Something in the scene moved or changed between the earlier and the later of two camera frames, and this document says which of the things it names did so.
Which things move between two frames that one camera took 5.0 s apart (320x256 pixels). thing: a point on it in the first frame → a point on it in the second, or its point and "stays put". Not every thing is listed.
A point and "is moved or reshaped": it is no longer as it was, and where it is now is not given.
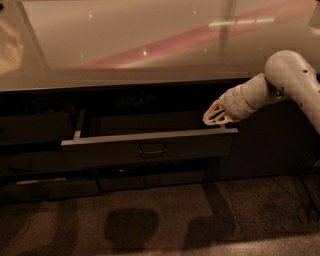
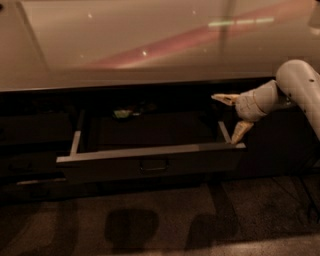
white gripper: (234, 102) → (245, 105)
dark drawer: (147, 138) is moved or reshaped
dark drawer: (36, 128) stays put
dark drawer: (49, 189) stays put
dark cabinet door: (278, 140) stays put
